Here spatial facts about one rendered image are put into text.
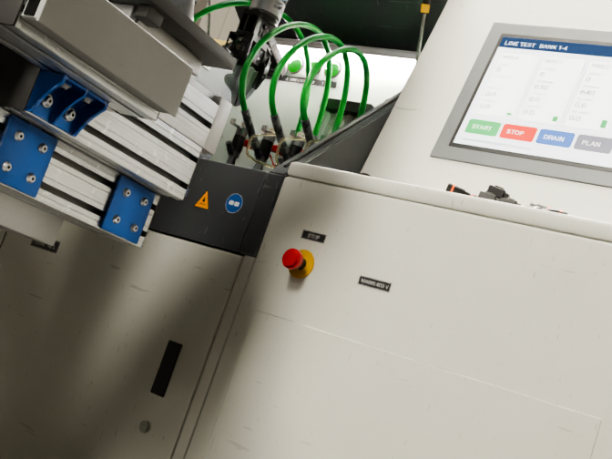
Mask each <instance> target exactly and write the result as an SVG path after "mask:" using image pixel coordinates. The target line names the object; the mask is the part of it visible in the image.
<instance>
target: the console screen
mask: <svg viewBox="0 0 612 459"><path fill-rule="evenodd" d="M430 157H432V158H441V159H447V160H452V161H457V162H463V163H468V164H474V165H479V166H484V167H489V168H500V169H504V170H510V171H515V172H521V173H526V174H531V175H537V176H542V177H548V178H552V179H562V180H568V181H574V182H578V183H584V184H589V185H595V186H599V187H605V188H611V189H612V31H602V30H591V29H579V28H567V27H555V26H543V25H520V24H508V23H496V22H494V24H493V26H492V28H491V30H490V32H489V34H488V36H487V38H486V40H485V41H484V44H483V46H482V48H481V51H480V53H479V55H478V57H477V59H476V60H475V62H474V65H473V67H472V69H471V71H470V73H469V75H468V77H467V79H466V81H465V83H464V86H463V88H462V90H461V92H460V94H459V96H458V98H457V99H456V101H455V103H454V107H453V109H452V111H451V113H450V115H449V117H448V118H447V120H446V122H445V124H444V127H443V129H442V131H441V134H440V136H439V138H438V139H437V141H436V143H435V145H434V147H433V150H432V152H431V154H430Z"/></svg>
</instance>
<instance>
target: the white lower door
mask: <svg viewBox="0 0 612 459"><path fill-rule="evenodd" d="M243 259H244V257H242V256H240V255H236V254H233V253H229V252H226V251H223V250H217V249H213V248H210V247H207V246H203V245H200V244H197V243H193V242H190V241H186V240H181V239H177V238H174V237H170V236H167V235H164V234H160V233H156V232H154V231H150V230H149V231H148V233H147V236H146V238H145V240H144V243H143V246H142V248H138V247H135V246H132V245H129V244H126V243H123V242H119V241H116V240H112V239H108V238H105V237H101V236H99V235H97V234H95V233H93V232H91V231H88V230H86V229H83V228H80V227H78V226H77V225H75V224H72V223H70V222H68V221H66V220H64V221H63V223H62V226H61V228H60V231H59V233H58V235H57V238H56V242H55V244H54V246H49V245H47V244H44V243H41V242H38V241H35V240H31V239H28V238H25V237H22V236H18V235H15V234H13V233H10V232H7V231H4V230H1V232H0V459H172V456H173V454H174V452H175V449H176V446H177V444H178V441H179V437H180V434H181V432H182V429H183V426H184V423H185V421H186V419H187V416H188V413H189V409H190V406H191V404H192V401H193V398H194V396H195V393H196V390H197V388H198V385H199V381H200V378H201V375H202V374H203V371H204V368H205V365H206V362H207V360H208V358H209V353H210V350H211V348H212V345H213V342H214V340H215V338H216V335H217V332H218V329H219V326H220V323H221V320H222V317H223V314H224V312H225V310H226V307H227V304H228V302H229V299H230V295H231V292H232V290H233V287H234V284H235V281H236V279H237V277H238V274H239V271H240V266H241V264H242V262H243Z"/></svg>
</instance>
